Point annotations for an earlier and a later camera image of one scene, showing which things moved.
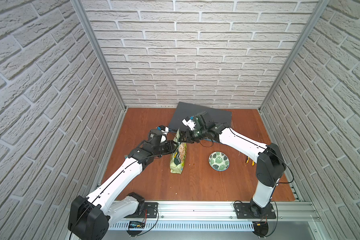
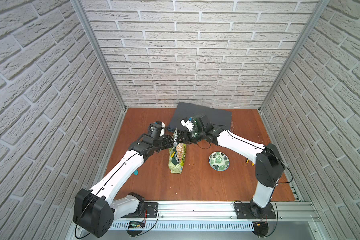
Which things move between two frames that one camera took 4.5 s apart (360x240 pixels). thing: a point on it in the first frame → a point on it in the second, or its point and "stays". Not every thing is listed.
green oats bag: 178,158 stays
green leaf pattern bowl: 218,161 stays
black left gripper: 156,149 → 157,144
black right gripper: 182,136 stays
